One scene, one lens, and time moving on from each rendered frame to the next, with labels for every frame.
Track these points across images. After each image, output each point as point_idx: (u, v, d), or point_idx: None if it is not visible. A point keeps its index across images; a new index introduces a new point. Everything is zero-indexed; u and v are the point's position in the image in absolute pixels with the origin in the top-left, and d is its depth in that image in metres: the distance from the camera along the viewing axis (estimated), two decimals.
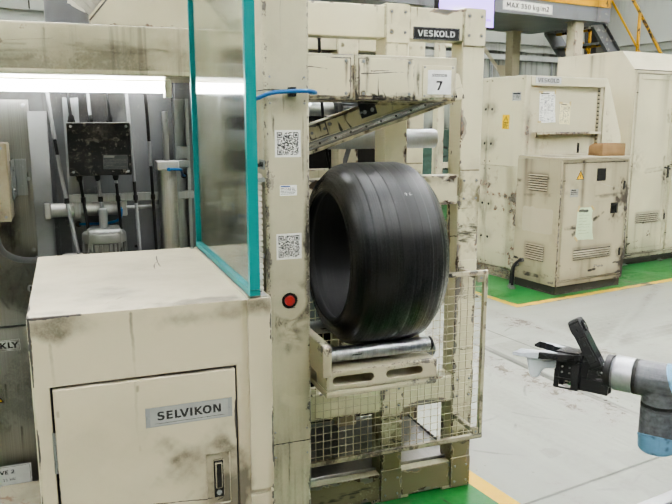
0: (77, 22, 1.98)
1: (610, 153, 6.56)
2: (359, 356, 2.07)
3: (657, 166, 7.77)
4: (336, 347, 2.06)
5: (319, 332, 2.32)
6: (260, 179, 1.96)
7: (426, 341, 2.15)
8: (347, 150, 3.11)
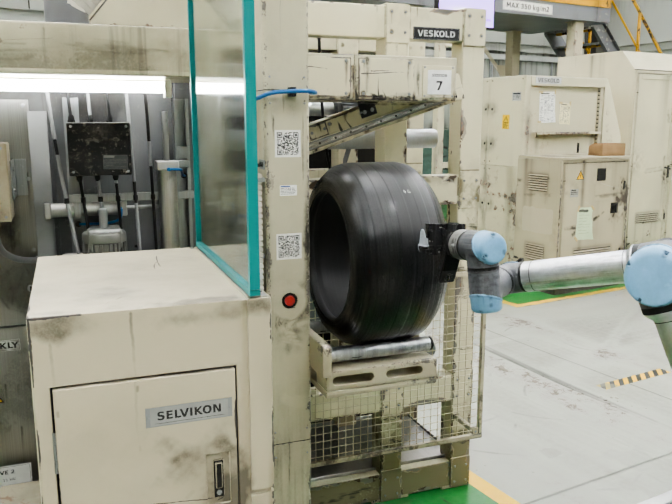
0: (77, 22, 1.98)
1: (610, 153, 6.56)
2: (358, 358, 2.08)
3: (657, 166, 7.77)
4: (337, 349, 2.05)
5: (319, 333, 2.33)
6: (260, 179, 1.96)
7: (426, 344, 2.14)
8: (347, 150, 3.11)
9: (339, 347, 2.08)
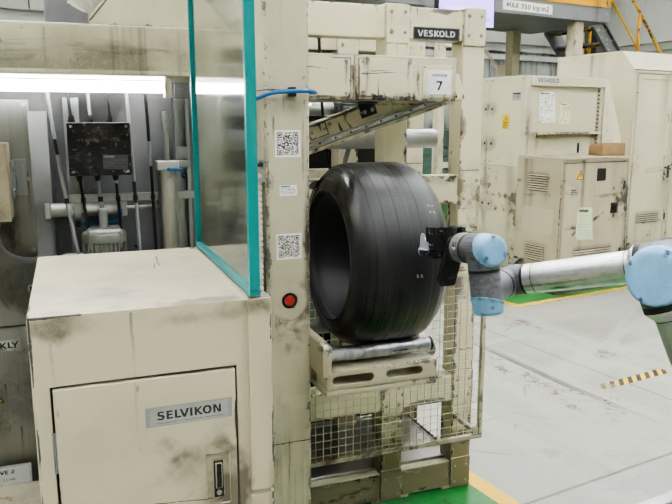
0: (77, 22, 1.98)
1: (610, 153, 6.56)
2: None
3: (657, 166, 7.77)
4: (338, 358, 2.05)
5: None
6: (260, 179, 1.96)
7: (424, 350, 2.16)
8: (347, 150, 3.11)
9: (342, 348, 2.06)
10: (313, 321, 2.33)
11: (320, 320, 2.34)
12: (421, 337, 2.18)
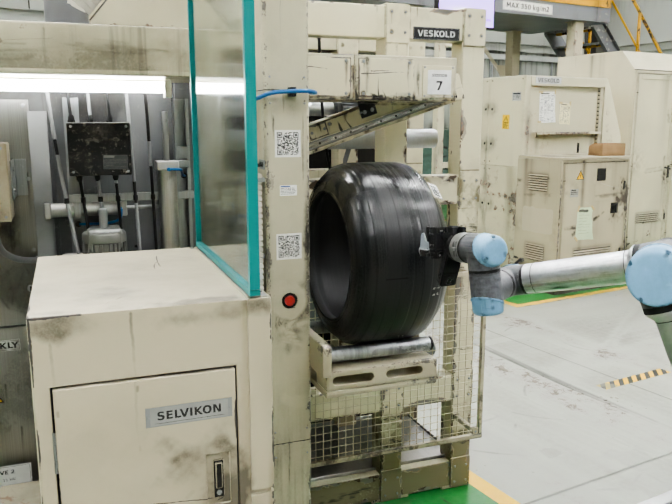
0: (77, 22, 1.98)
1: (610, 153, 6.56)
2: (354, 345, 2.10)
3: (657, 166, 7.77)
4: None
5: (316, 321, 2.35)
6: (260, 179, 1.96)
7: None
8: (347, 150, 3.11)
9: (343, 360, 2.06)
10: (315, 330, 2.31)
11: (323, 328, 2.32)
12: (426, 340, 2.15)
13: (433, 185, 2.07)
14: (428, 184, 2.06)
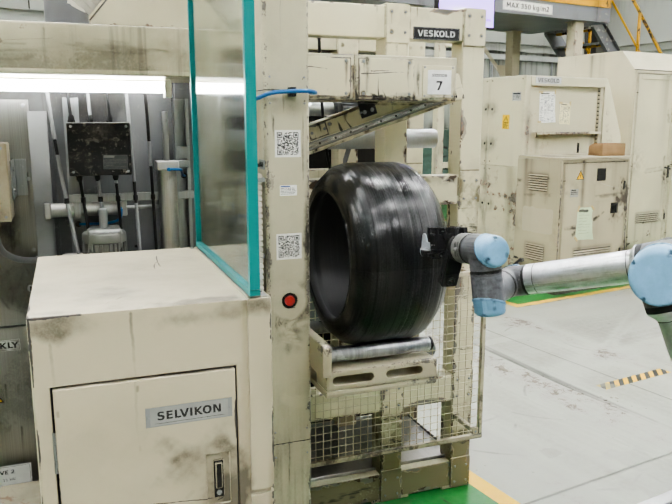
0: (77, 22, 1.98)
1: (610, 153, 6.56)
2: (358, 347, 2.07)
3: (657, 166, 7.77)
4: None
5: (319, 324, 2.32)
6: (260, 179, 1.96)
7: (422, 336, 2.17)
8: (347, 150, 3.11)
9: None
10: None
11: (321, 333, 2.35)
12: (425, 350, 2.16)
13: None
14: None
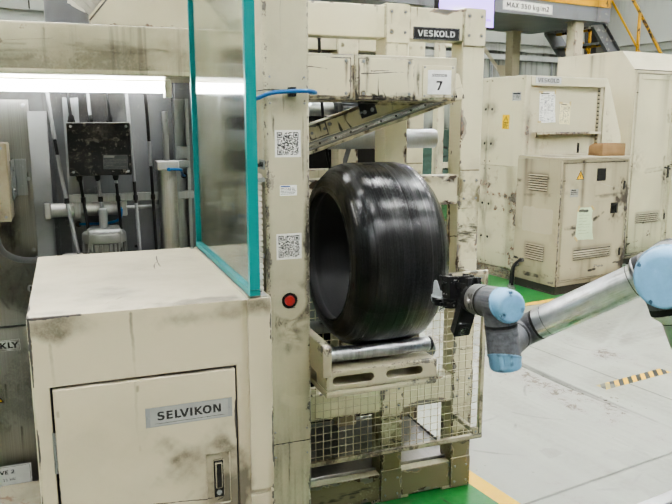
0: (77, 22, 1.98)
1: (610, 153, 6.56)
2: (359, 351, 2.07)
3: (657, 166, 7.77)
4: (334, 346, 2.07)
5: (319, 327, 2.32)
6: (260, 179, 1.96)
7: (424, 337, 2.16)
8: (347, 150, 3.11)
9: None
10: None
11: None
12: (424, 350, 2.17)
13: None
14: None
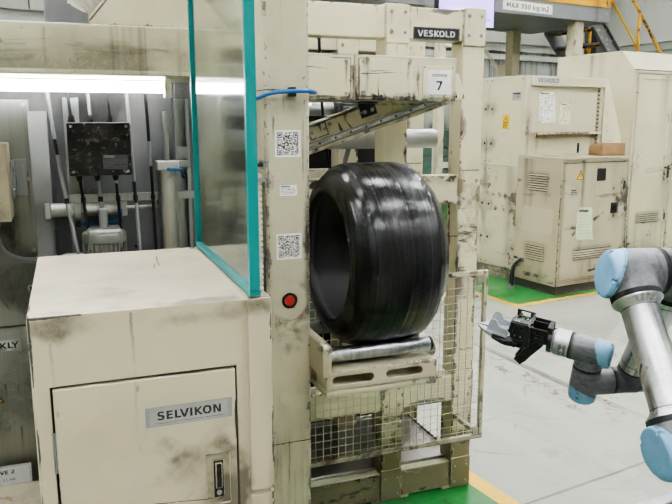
0: (77, 22, 1.98)
1: (610, 153, 6.56)
2: (358, 349, 2.07)
3: (657, 166, 7.77)
4: (334, 347, 2.08)
5: (319, 326, 2.32)
6: (260, 179, 1.96)
7: (423, 336, 2.16)
8: (347, 150, 3.11)
9: None
10: None
11: (320, 332, 2.35)
12: (424, 350, 2.16)
13: (444, 296, 2.05)
14: (440, 301, 2.03)
